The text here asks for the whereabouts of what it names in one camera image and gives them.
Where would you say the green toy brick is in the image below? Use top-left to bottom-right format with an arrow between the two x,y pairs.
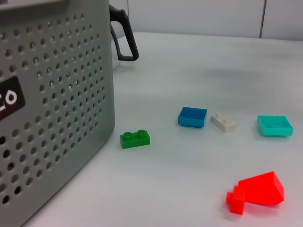
119,129 -> 151,149

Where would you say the blue square toy plate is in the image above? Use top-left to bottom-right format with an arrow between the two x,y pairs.
178,106 -> 208,128

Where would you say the white toy brick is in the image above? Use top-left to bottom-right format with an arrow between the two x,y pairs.
210,113 -> 238,132

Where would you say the teal square toy plate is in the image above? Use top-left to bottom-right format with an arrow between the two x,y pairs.
257,115 -> 294,138

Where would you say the long red toy brick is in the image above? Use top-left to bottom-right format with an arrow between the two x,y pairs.
238,171 -> 285,206

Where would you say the grey perforated storage basket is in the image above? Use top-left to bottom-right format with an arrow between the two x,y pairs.
0,0 -> 116,227

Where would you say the glass pitcher black handle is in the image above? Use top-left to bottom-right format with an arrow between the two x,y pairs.
108,4 -> 140,71

